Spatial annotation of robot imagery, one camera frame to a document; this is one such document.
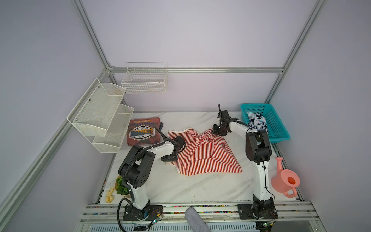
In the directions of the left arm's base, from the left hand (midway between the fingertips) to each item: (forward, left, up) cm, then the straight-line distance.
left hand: (166, 159), depth 92 cm
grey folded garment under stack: (+29, +7, +1) cm, 30 cm away
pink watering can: (-17, -66, +10) cm, 68 cm away
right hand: (+22, -33, +1) cm, 40 cm away
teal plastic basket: (+19, -79, +5) cm, 81 cm away
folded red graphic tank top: (+19, +20, +4) cm, 28 cm away
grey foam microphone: (-34, -18, +2) cm, 38 cm away
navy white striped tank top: (+31, -69, +2) cm, 75 cm away
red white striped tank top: (+4, -27, 0) cm, 27 cm away
